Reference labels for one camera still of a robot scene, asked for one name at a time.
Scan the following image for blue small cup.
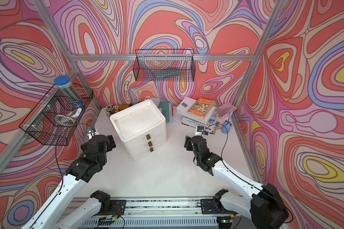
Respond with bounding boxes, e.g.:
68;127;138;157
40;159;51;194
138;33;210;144
221;112;233;135

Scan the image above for white book with grey patch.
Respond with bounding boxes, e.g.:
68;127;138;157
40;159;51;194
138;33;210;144
176;97;216;124

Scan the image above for mesh pencil cup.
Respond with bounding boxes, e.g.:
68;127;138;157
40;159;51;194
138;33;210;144
105;104;118;117

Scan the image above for black wire basket back wall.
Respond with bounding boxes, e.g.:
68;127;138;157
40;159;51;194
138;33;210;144
133;49;196;82

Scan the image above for black wire basket wall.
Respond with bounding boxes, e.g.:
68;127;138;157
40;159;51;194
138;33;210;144
19;84;93;146
133;49;196;82

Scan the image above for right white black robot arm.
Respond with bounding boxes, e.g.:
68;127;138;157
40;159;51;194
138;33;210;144
184;135;290;229

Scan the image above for orange cover book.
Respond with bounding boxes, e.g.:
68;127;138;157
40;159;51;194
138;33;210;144
187;97;215;120

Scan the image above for white object in left basket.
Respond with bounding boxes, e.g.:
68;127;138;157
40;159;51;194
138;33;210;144
54;108;82;127

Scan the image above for green circuit board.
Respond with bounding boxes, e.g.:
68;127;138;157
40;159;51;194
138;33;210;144
97;218;118;227

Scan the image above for blue lid pencil tube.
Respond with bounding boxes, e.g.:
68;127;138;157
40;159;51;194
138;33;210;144
54;75;85;109

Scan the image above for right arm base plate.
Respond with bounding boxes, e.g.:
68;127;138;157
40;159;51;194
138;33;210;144
198;198;231;215

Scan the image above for white drawer cabinet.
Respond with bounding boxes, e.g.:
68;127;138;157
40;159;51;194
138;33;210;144
110;99;167;161

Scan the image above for newspaper stack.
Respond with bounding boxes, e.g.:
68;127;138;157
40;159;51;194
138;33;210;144
182;113;218;135

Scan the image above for white perforated cable duct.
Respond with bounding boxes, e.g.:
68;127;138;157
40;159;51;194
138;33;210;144
80;216;219;229

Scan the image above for dark books behind cabinet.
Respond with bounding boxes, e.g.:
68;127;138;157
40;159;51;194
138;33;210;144
116;97;173;123

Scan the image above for pink plastic bag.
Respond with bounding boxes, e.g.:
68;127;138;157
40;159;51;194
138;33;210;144
215;103;237;119

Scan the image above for black wire basket left wall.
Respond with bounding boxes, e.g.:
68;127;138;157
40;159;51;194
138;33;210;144
19;84;93;146

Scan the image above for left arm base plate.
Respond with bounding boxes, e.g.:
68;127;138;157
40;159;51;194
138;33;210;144
97;199;127;216

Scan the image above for grey object in basket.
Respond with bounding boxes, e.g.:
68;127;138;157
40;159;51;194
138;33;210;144
152;68;180;80

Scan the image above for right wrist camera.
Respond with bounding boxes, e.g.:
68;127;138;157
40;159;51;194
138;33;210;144
195;126;209;136

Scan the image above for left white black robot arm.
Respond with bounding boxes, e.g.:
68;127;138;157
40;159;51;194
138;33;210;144
23;135;116;229

